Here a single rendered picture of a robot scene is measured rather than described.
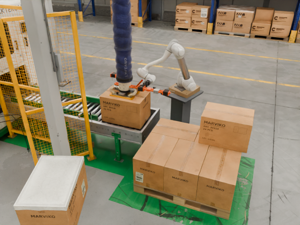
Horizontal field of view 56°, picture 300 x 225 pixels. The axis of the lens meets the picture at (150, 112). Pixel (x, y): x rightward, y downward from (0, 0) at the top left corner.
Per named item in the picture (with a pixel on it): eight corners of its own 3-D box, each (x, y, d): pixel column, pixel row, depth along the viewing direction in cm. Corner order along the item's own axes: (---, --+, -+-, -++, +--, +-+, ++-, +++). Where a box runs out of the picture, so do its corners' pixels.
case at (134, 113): (101, 121, 408) (99, 96, 387) (114, 108, 440) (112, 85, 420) (140, 129, 389) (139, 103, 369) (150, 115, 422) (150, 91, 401)
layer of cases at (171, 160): (133, 183, 357) (132, 158, 337) (160, 139, 437) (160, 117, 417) (230, 211, 319) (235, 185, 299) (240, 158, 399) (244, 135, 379)
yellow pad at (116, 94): (109, 95, 389) (109, 92, 386) (112, 92, 397) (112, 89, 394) (131, 100, 378) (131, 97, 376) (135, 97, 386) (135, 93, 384)
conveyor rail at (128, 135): (8, 112, 457) (5, 102, 447) (10, 111, 461) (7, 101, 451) (139, 144, 383) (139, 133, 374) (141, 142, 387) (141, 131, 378)
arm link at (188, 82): (191, 83, 431) (199, 89, 415) (182, 88, 430) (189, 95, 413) (178, 40, 381) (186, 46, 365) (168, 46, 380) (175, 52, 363)
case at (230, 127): (197, 142, 364) (201, 116, 344) (204, 127, 396) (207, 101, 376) (246, 153, 346) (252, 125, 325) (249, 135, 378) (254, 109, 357)
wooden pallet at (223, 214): (133, 191, 365) (133, 183, 357) (160, 147, 445) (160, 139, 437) (228, 220, 326) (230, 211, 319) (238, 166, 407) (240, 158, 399)
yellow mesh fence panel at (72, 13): (35, 179, 383) (-8, 19, 277) (34, 175, 390) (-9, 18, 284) (96, 158, 421) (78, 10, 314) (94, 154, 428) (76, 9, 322)
